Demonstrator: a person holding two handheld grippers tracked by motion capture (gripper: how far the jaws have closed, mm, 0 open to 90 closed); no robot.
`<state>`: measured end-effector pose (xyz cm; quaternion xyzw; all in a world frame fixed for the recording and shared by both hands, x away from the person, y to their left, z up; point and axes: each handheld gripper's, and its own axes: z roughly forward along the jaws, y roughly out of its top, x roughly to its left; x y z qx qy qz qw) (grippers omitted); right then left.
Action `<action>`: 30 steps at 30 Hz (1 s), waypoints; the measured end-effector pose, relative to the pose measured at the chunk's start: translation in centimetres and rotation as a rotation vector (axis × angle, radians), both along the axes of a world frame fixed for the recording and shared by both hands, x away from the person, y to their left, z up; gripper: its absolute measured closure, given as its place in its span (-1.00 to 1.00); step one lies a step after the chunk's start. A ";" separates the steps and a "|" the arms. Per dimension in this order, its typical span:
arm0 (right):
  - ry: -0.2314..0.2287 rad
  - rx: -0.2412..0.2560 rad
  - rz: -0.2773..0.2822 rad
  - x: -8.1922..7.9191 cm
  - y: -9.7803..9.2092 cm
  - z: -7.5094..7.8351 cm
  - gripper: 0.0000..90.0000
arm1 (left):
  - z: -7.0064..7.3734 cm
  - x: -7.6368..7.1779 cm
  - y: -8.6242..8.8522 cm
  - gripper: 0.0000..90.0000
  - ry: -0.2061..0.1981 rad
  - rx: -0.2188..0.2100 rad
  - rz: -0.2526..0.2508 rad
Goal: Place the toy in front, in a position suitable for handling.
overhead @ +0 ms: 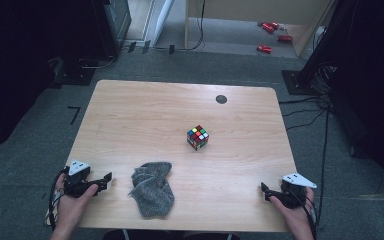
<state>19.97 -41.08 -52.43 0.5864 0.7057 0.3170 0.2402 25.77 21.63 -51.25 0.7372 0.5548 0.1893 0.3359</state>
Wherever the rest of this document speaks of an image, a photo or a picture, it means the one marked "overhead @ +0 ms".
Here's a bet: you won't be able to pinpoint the long black floor cable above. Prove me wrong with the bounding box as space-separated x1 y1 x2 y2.
314 109 332 228

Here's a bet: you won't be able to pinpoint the dark curtain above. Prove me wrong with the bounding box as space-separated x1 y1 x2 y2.
299 0 384 201
0 0 105 158

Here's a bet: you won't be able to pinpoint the black floor cables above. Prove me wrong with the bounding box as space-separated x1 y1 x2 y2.
278 94 332 132

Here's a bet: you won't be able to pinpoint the person's right hand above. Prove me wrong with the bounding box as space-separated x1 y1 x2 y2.
269 187 316 231

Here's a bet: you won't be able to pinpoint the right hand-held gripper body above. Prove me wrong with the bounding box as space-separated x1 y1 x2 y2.
279 172 318 210

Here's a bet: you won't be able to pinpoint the person's left hand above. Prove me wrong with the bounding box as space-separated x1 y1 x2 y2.
54 173 99 228

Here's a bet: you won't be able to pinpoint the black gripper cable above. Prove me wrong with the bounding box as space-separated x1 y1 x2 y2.
47 168 70 232
291 190 318 240

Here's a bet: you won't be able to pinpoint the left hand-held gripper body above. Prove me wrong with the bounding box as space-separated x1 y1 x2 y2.
63 159 98 198

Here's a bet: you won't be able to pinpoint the white panel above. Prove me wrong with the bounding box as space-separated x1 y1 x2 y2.
152 0 176 47

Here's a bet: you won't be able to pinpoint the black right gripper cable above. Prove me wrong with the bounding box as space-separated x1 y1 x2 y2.
291 190 318 240

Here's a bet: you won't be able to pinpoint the black monitor cabinet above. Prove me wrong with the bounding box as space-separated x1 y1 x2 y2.
92 0 133 58

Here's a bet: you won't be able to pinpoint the bundle of coiled cables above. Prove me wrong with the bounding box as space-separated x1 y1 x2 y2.
312 63 338 95

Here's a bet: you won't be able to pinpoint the multicoloured puzzle cube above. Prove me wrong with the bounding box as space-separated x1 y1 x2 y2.
186 124 210 152

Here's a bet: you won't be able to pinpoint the grey fluffy cloth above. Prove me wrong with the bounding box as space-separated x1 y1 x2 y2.
128 161 176 218

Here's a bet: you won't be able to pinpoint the black stand base plate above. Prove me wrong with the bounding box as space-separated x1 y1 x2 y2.
50 57 97 87
281 69 319 96

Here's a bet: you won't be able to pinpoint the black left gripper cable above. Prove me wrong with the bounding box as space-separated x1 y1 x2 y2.
47 168 70 232

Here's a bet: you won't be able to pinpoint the black hanging cable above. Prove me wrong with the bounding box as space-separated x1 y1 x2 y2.
176 0 207 52

